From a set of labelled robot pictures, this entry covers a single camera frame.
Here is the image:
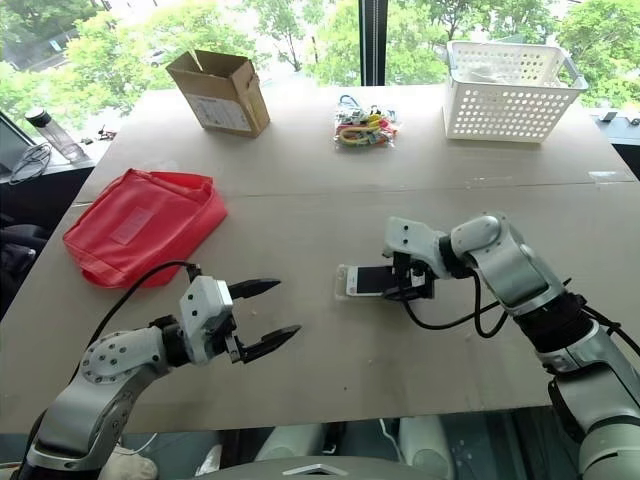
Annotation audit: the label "clear bottle with black cap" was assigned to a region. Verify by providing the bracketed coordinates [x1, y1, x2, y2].
[24, 109, 92, 163]

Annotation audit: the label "white perforated plastic basket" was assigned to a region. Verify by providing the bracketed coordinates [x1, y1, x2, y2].
[441, 40, 590, 145]

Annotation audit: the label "red fabric bag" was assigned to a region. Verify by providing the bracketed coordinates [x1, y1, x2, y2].
[62, 168, 230, 290]

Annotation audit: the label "dark desk with small items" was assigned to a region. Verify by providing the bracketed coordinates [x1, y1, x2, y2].
[588, 110, 640, 182]

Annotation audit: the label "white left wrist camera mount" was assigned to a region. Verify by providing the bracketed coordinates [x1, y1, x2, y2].
[178, 274, 236, 365]

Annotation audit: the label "dark side desk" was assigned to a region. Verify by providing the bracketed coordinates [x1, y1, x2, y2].
[0, 110, 100, 187]

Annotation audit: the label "thin white cable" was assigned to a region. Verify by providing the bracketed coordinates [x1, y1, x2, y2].
[122, 430, 160, 457]

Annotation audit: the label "black window mullion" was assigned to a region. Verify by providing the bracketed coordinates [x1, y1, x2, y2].
[359, 0, 389, 87]

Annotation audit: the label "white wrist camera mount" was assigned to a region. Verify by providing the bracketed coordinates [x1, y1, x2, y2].
[381, 216, 451, 279]
[178, 274, 236, 365]

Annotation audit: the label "thin black wire eyeglasses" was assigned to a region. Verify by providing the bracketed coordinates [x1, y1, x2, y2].
[8, 141, 54, 186]

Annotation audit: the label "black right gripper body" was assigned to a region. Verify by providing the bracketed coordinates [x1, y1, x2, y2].
[392, 249, 437, 301]

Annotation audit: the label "bag of colourful cables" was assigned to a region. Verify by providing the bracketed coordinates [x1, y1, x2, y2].
[331, 94, 402, 152]

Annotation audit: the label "grey rounded shape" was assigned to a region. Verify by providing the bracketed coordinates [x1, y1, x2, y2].
[397, 415, 457, 464]
[252, 423, 331, 464]

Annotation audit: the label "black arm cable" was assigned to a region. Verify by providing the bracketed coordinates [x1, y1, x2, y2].
[397, 267, 640, 351]
[72, 260, 204, 386]

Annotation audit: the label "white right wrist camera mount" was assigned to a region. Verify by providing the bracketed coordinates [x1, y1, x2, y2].
[381, 216, 451, 279]

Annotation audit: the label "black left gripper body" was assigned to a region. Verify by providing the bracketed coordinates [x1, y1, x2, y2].
[206, 305, 247, 366]

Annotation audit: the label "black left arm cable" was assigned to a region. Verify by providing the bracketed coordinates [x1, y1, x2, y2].
[72, 260, 204, 386]

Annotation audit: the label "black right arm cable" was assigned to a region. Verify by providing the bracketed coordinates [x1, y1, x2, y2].
[397, 267, 640, 351]

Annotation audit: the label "black fabric bag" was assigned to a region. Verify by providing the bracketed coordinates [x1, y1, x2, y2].
[0, 213, 52, 322]

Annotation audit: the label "white smartphone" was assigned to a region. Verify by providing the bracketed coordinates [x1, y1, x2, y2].
[343, 264, 397, 300]

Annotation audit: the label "open brown cardboard box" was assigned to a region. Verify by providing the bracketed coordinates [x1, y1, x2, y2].
[165, 48, 272, 139]

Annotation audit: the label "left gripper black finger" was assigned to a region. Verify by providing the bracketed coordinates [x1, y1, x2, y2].
[234, 324, 303, 364]
[227, 277, 283, 302]

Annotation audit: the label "clear plastic phone case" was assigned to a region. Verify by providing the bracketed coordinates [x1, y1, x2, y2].
[333, 263, 401, 302]

